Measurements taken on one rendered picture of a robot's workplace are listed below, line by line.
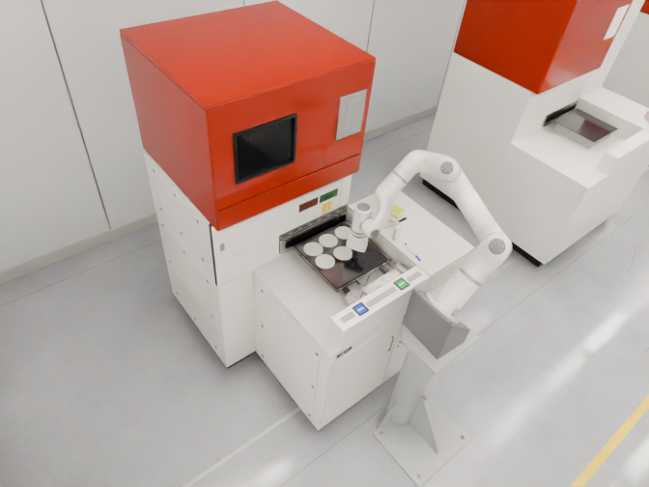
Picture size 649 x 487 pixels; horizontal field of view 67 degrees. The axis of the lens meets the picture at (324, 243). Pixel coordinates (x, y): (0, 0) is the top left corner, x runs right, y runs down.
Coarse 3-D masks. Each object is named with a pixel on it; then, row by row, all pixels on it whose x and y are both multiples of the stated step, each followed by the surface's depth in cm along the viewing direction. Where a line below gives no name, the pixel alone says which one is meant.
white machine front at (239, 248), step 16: (320, 192) 248; (272, 208) 232; (288, 208) 239; (320, 208) 256; (336, 208) 266; (240, 224) 225; (256, 224) 232; (272, 224) 240; (288, 224) 247; (224, 240) 224; (240, 240) 231; (256, 240) 239; (272, 240) 247; (224, 256) 231; (240, 256) 239; (256, 256) 246; (272, 256) 256; (224, 272) 238; (240, 272) 246
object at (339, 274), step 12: (312, 240) 259; (300, 252) 252; (324, 252) 253; (360, 252) 255; (372, 252) 256; (312, 264) 247; (336, 264) 248; (348, 264) 249; (360, 264) 249; (372, 264) 250; (324, 276) 242; (336, 276) 242; (348, 276) 243; (336, 288) 237
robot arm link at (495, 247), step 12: (492, 240) 203; (504, 240) 202; (480, 252) 207; (492, 252) 203; (504, 252) 202; (468, 264) 213; (480, 264) 209; (492, 264) 206; (468, 276) 212; (480, 276) 211
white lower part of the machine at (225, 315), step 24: (168, 240) 282; (168, 264) 306; (192, 264) 261; (264, 264) 255; (192, 288) 282; (216, 288) 244; (240, 288) 254; (192, 312) 306; (216, 312) 262; (240, 312) 268; (216, 336) 282; (240, 336) 282
